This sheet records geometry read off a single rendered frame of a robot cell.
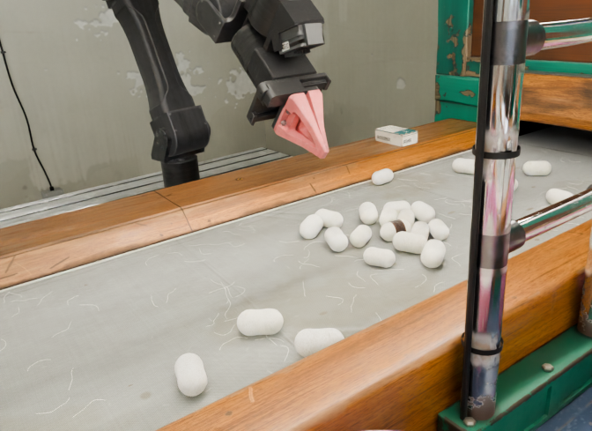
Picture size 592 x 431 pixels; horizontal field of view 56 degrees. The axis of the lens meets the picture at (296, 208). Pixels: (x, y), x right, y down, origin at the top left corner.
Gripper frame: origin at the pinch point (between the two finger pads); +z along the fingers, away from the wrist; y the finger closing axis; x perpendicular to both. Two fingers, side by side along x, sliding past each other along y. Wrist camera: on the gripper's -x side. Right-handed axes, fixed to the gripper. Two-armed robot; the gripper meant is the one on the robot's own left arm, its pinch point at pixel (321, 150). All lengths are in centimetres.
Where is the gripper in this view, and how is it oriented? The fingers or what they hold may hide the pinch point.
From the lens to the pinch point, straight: 67.6
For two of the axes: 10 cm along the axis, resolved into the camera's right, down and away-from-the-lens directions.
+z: 4.8, 8.0, -3.6
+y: 8.1, -2.5, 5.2
